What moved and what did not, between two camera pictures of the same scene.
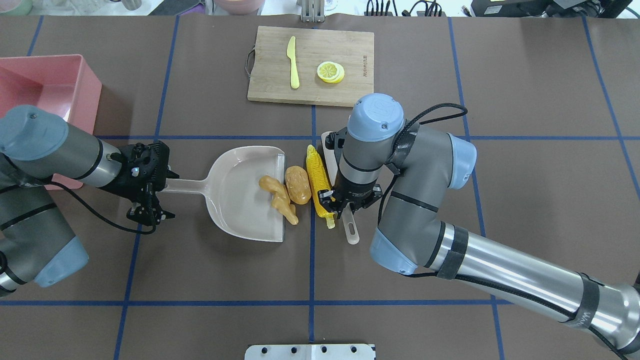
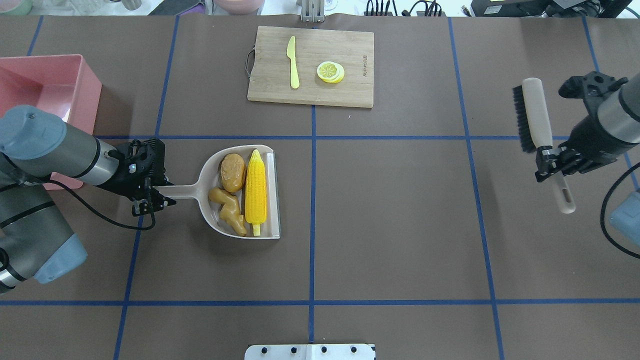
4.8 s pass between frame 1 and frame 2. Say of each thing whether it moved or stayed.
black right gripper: moved
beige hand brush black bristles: moved
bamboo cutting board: stayed
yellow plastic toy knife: stayed
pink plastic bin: stayed
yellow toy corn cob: moved
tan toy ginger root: moved
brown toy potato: moved
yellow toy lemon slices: stayed
